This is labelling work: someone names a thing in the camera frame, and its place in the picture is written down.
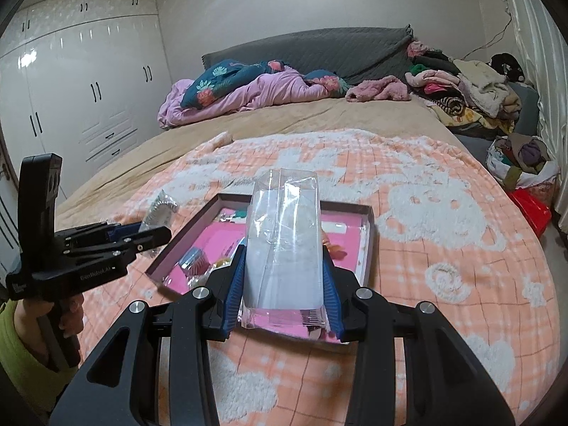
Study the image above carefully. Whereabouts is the person's left forearm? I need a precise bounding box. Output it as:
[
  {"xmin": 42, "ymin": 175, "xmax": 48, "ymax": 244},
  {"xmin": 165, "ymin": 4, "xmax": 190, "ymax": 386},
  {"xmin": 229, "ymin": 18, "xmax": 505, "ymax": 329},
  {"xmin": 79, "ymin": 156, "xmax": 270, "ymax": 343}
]
[{"xmin": 0, "ymin": 299, "xmax": 76, "ymax": 413}]

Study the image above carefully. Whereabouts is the small blue comb box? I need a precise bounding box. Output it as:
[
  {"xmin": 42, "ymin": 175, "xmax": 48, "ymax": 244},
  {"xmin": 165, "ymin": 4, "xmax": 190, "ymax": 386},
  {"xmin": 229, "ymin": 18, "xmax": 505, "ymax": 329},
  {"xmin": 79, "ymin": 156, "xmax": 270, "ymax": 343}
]
[{"xmin": 180, "ymin": 251, "xmax": 211, "ymax": 273}]

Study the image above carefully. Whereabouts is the pile of clothes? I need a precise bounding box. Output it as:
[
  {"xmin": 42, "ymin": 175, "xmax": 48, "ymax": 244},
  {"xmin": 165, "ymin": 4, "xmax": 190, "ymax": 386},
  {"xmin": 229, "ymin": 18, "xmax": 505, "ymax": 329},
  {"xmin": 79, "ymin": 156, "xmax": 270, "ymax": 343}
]
[{"xmin": 406, "ymin": 42, "xmax": 525, "ymax": 136}]

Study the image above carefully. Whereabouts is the person's left hand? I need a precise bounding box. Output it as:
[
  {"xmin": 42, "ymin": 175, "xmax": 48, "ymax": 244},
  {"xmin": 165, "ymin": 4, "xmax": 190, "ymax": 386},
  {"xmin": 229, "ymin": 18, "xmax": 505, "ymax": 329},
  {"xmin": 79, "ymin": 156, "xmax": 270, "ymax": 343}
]
[{"xmin": 13, "ymin": 293, "xmax": 86, "ymax": 356}]

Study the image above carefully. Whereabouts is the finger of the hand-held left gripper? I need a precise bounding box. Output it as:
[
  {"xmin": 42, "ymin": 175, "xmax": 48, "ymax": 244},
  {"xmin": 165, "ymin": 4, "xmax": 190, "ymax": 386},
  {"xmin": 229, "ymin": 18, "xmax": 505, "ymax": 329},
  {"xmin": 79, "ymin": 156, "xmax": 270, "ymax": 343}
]
[
  {"xmin": 64, "ymin": 226, "xmax": 172, "ymax": 262},
  {"xmin": 54, "ymin": 222, "xmax": 143, "ymax": 250}
]

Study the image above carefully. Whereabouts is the white curtain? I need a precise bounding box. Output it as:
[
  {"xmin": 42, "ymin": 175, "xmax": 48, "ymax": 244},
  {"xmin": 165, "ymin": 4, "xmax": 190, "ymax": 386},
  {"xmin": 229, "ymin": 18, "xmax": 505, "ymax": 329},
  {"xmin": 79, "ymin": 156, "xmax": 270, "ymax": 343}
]
[{"xmin": 501, "ymin": 0, "xmax": 568, "ymax": 231}]

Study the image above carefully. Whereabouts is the white wardrobe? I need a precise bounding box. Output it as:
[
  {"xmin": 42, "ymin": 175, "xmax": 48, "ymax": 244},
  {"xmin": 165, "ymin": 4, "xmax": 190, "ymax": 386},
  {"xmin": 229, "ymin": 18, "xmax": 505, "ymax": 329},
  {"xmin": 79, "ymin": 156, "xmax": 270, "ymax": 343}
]
[{"xmin": 0, "ymin": 0, "xmax": 178, "ymax": 214}]

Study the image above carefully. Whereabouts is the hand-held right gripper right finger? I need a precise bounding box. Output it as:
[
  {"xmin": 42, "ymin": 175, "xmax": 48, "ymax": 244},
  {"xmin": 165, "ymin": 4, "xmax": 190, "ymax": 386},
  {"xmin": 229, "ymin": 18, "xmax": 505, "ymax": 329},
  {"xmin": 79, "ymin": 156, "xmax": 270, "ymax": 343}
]
[{"xmin": 322, "ymin": 246, "xmax": 518, "ymax": 426}]

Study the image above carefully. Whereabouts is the tan bed sheet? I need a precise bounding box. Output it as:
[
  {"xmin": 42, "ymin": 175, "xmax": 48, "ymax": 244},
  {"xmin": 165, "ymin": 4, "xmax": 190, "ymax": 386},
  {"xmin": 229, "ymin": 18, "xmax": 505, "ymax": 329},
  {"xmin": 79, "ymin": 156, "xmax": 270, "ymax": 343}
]
[{"xmin": 55, "ymin": 93, "xmax": 471, "ymax": 214}]

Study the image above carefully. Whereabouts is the white bag of clothes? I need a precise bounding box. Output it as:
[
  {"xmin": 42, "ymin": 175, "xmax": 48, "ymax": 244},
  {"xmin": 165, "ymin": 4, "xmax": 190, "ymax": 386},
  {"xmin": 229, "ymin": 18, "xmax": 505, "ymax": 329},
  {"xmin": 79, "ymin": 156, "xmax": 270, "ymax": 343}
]
[{"xmin": 487, "ymin": 133, "xmax": 561, "ymax": 187}]

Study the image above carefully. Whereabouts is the pink quilt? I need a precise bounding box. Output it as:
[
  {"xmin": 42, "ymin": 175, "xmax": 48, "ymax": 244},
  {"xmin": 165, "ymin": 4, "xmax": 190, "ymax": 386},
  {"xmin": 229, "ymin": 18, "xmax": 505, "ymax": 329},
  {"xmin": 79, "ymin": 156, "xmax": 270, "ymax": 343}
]
[{"xmin": 157, "ymin": 66, "xmax": 338, "ymax": 129}]

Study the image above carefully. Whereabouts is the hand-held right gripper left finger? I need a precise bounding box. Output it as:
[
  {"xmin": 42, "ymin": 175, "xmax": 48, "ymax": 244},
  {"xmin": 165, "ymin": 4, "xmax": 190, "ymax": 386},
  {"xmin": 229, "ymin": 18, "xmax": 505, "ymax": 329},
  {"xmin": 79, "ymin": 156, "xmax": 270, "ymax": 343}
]
[{"xmin": 49, "ymin": 246, "xmax": 249, "ymax": 426}]

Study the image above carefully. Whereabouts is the peach spiral hair tie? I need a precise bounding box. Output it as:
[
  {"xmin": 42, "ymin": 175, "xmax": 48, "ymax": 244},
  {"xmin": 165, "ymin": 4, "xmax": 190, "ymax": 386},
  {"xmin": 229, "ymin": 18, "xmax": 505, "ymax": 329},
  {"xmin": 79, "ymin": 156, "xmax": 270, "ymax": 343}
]
[{"xmin": 324, "ymin": 235, "xmax": 351, "ymax": 260}]

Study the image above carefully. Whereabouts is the teal floral pillow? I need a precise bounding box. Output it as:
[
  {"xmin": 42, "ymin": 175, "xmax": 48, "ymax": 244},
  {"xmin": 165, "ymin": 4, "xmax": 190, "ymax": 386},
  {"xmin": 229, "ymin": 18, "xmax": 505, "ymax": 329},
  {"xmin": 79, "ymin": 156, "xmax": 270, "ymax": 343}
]
[{"xmin": 180, "ymin": 59, "xmax": 351, "ymax": 109}]

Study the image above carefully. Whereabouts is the red bag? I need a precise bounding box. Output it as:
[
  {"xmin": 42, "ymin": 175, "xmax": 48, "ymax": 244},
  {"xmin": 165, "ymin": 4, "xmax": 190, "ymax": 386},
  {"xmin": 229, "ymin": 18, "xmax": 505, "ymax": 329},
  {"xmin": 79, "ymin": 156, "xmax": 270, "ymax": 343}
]
[{"xmin": 508, "ymin": 189, "xmax": 553, "ymax": 238}]

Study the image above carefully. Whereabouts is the clear plastic box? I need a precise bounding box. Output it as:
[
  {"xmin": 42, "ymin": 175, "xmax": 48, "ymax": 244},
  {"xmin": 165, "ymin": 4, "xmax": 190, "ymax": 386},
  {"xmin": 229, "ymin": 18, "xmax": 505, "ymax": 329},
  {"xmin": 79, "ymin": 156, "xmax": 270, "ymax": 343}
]
[{"xmin": 240, "ymin": 169, "xmax": 331, "ymax": 331}]

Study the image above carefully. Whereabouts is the pink fluffy garment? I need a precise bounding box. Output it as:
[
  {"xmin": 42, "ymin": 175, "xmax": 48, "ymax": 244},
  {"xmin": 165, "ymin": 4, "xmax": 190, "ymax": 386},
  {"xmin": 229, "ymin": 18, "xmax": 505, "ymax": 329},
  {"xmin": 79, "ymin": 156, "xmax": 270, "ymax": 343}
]
[{"xmin": 345, "ymin": 75, "xmax": 413, "ymax": 103}]

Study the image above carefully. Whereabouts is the shallow cardboard box tray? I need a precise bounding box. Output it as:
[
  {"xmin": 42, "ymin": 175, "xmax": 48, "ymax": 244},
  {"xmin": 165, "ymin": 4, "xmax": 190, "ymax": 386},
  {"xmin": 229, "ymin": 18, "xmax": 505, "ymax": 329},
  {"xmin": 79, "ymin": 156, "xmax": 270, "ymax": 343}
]
[{"xmin": 146, "ymin": 193, "xmax": 377, "ymax": 351}]

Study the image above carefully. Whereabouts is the black cable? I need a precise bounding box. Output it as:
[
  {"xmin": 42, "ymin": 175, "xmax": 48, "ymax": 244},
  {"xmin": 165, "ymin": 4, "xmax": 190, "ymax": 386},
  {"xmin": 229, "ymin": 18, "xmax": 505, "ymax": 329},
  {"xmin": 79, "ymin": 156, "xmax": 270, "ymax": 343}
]
[{"xmin": 457, "ymin": 4, "xmax": 516, "ymax": 64}]

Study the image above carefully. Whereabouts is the grey quilted headboard cover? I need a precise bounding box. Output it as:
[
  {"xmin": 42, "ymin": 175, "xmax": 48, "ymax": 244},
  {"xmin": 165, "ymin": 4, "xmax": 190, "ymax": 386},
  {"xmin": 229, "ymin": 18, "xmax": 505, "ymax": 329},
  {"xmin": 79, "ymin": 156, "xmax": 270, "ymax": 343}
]
[{"xmin": 202, "ymin": 24, "xmax": 415, "ymax": 87}]

